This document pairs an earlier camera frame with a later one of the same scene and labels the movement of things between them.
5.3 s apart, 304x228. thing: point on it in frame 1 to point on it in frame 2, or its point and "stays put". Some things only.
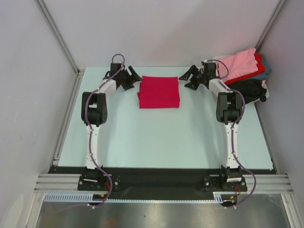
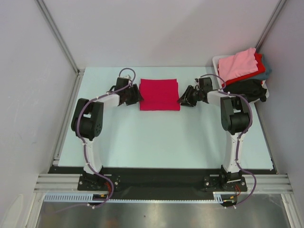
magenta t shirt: [159, 92] stays put
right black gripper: [194, 78] to [190, 95]
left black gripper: [134, 77] to [137, 96]
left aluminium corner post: [51, 19] stays put
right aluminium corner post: [259, 45] stays put
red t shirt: [261, 68] stays put
